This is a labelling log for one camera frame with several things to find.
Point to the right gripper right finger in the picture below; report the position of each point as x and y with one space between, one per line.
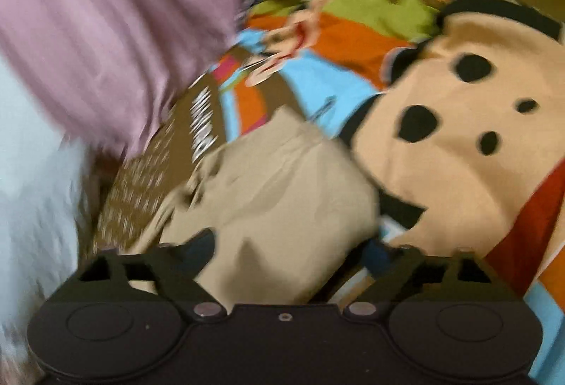
407 274

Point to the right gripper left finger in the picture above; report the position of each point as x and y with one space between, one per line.
171 269

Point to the beige Champion hooded jacket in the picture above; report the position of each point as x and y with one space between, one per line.
286 204

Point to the grey bundled duvet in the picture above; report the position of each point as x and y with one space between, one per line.
48 197

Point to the brown cartoon monkey bedsheet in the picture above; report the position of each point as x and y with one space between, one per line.
454 108

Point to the pink satin curtain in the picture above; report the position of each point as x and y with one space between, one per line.
107 71

